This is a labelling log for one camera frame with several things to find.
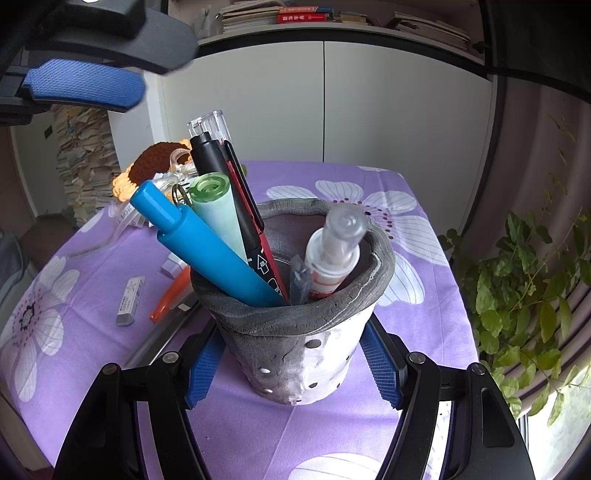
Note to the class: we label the stack of red books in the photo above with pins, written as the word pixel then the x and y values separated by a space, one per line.
pixel 302 16

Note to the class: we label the blue pen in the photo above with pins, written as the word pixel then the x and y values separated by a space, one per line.
pixel 207 244

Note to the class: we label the tall stack of books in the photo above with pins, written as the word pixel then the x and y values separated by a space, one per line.
pixel 249 14

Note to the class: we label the pile of stacked papers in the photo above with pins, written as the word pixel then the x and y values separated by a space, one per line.
pixel 87 166

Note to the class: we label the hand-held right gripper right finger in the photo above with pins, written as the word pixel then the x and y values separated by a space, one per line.
pixel 381 369

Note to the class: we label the green potted plant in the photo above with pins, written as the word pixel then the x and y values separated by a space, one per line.
pixel 521 300

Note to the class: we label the orange marker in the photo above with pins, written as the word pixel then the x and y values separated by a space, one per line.
pixel 168 300

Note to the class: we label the crochet sunflower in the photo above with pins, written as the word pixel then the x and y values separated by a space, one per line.
pixel 152 164

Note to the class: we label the wide stack of magazines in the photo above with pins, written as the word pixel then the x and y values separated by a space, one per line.
pixel 434 30

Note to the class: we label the gray sofa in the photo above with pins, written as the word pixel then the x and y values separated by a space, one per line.
pixel 16 267

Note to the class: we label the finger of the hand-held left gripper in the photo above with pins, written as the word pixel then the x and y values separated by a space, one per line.
pixel 87 85
pixel 152 41

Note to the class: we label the small stack of books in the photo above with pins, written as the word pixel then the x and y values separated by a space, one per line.
pixel 354 18

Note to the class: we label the white bookcase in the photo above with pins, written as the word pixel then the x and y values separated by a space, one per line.
pixel 392 101

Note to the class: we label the gray pink curtain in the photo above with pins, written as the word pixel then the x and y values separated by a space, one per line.
pixel 521 152

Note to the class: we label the gray dotted pen holder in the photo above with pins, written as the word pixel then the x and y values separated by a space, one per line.
pixel 277 360

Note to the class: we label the purple floral tablecloth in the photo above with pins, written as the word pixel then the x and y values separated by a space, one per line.
pixel 115 392

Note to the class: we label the black and red pen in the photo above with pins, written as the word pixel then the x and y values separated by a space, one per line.
pixel 217 161

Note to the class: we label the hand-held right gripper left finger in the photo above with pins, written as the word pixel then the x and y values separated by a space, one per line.
pixel 203 369

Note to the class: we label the white pen with clear cap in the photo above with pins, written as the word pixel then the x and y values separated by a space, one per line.
pixel 330 263

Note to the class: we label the green capped pen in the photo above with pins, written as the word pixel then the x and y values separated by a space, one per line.
pixel 217 207

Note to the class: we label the white eraser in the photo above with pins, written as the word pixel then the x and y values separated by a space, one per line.
pixel 130 300

